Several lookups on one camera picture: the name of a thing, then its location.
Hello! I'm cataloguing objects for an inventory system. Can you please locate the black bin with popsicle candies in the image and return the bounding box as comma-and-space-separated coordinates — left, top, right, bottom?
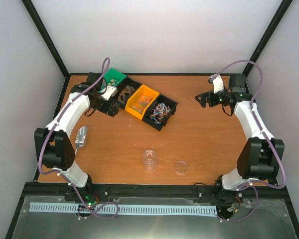
114, 76, 142, 109

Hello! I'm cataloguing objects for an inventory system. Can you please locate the yellow plastic bin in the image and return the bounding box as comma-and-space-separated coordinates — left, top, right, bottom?
124, 85, 159, 120

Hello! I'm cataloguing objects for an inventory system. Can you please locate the green plastic bin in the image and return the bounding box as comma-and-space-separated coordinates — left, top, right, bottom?
101, 68, 126, 91

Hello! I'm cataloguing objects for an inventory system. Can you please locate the metal scoop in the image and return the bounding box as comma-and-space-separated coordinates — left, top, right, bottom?
75, 125, 88, 153

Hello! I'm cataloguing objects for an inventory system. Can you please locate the black bin with lollipops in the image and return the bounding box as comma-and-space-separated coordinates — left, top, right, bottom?
142, 94, 178, 131

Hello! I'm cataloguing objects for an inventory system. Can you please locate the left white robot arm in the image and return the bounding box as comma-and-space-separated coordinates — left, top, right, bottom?
34, 73, 120, 201

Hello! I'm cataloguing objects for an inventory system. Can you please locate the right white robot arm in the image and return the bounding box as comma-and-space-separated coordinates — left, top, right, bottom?
195, 74, 285, 201

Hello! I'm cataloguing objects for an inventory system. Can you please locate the clear plastic jar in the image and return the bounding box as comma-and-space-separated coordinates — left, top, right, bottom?
143, 150, 157, 171

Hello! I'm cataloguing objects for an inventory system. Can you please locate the clear jar lid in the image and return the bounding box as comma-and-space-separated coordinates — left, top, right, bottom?
174, 160, 188, 174

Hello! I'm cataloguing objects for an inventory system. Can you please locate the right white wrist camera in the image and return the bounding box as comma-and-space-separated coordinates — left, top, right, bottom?
208, 74, 224, 94

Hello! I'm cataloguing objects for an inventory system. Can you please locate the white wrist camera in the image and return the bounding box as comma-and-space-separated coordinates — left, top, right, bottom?
208, 74, 224, 94
99, 86, 118, 101

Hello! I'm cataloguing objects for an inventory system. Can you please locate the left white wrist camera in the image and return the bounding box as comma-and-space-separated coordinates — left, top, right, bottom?
99, 86, 118, 101

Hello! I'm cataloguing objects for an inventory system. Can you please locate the black aluminium rail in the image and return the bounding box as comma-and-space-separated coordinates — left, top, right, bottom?
22, 183, 289, 202

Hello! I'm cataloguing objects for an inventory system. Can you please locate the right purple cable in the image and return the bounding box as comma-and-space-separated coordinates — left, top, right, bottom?
214, 59, 287, 223

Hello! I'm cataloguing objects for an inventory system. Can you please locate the light blue cable duct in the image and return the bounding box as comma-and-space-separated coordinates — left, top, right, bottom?
28, 202, 217, 217

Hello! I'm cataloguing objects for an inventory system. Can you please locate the black frame post left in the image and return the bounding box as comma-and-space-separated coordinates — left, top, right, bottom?
22, 0, 70, 78

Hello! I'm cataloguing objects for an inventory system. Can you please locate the black frame post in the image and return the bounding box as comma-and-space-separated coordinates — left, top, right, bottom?
22, 0, 70, 78
241, 0, 294, 75

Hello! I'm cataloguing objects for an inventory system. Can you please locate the black frame post right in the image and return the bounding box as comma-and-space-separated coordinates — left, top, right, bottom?
241, 0, 294, 75

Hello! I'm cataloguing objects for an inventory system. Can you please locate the metal base plate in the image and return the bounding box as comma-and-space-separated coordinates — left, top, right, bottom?
7, 196, 299, 239

